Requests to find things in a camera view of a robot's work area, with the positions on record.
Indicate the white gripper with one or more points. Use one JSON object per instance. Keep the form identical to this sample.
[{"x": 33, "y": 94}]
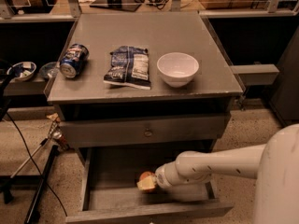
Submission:
[{"x": 162, "y": 176}]

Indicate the red apple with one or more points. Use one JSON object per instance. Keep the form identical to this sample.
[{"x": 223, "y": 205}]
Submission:
[{"x": 145, "y": 174}]

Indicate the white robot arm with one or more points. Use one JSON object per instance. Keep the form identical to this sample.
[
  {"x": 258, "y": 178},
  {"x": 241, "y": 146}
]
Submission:
[{"x": 273, "y": 165}]

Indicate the open middle drawer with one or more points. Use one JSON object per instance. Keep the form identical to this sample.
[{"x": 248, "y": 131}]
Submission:
[{"x": 109, "y": 194}]

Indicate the closed top drawer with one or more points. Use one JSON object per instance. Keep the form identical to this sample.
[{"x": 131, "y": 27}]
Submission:
[{"x": 135, "y": 131}]

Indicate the grey drawer cabinet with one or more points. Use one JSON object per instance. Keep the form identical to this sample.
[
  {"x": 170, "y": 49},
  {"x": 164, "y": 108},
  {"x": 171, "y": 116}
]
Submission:
[{"x": 155, "y": 84}]

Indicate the white bowl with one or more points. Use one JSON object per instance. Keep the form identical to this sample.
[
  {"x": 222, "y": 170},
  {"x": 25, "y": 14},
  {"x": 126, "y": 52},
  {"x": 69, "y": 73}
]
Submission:
[{"x": 177, "y": 69}]

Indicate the blue chip bag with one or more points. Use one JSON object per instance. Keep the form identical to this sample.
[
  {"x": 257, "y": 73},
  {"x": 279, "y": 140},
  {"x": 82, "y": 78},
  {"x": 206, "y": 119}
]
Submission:
[{"x": 129, "y": 67}]

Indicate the black stand leg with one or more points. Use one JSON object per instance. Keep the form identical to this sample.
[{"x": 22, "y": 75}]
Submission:
[{"x": 33, "y": 215}]

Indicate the blue soda can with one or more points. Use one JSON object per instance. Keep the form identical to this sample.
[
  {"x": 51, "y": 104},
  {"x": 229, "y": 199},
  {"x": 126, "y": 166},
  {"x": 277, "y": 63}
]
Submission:
[{"x": 74, "y": 60}]

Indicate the small glass bowl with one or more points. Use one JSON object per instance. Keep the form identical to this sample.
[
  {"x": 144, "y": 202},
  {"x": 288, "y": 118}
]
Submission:
[{"x": 49, "y": 70}]

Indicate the bowl with items on shelf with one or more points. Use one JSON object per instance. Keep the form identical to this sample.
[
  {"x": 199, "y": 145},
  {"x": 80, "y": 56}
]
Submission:
[{"x": 22, "y": 71}]

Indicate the black monitor stand base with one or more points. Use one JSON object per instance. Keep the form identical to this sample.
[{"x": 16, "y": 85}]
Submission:
[{"x": 120, "y": 5}]

